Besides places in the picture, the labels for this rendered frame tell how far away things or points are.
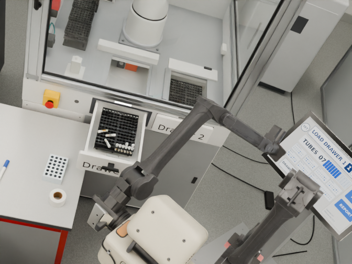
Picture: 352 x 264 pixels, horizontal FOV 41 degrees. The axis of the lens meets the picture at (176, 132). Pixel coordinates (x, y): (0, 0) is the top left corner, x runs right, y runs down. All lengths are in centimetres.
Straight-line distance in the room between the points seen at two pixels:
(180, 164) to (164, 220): 119
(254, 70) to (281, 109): 207
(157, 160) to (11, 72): 222
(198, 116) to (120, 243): 49
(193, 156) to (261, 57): 74
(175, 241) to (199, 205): 179
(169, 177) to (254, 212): 87
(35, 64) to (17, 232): 74
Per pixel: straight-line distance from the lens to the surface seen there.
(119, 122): 222
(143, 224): 143
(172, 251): 141
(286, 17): 193
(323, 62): 494
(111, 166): 204
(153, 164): 159
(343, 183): 222
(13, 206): 207
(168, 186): 274
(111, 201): 157
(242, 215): 328
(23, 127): 232
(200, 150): 247
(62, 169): 215
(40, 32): 208
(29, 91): 233
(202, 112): 161
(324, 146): 224
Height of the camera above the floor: 255
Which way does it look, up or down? 47 degrees down
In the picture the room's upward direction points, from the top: 24 degrees clockwise
